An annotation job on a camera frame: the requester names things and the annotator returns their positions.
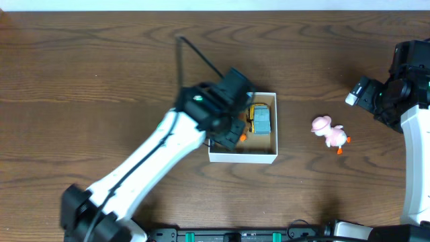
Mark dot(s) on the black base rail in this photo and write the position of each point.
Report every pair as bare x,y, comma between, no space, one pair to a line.
296,229

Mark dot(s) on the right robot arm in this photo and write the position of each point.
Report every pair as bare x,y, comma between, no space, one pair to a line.
410,62

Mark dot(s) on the brown plush toy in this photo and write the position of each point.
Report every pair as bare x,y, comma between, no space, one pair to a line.
246,130

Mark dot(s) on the yellow grey toy truck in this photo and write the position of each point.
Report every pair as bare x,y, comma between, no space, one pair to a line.
259,119

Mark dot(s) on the pink duck toy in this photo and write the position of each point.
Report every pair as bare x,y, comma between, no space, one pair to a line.
335,136

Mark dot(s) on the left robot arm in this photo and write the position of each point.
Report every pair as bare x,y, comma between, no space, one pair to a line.
104,211

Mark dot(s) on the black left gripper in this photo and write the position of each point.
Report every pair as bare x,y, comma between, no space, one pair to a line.
232,135

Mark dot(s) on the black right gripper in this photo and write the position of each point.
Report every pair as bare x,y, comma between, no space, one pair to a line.
366,101

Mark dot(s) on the white cardboard box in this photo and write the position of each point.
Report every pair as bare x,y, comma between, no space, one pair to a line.
257,149

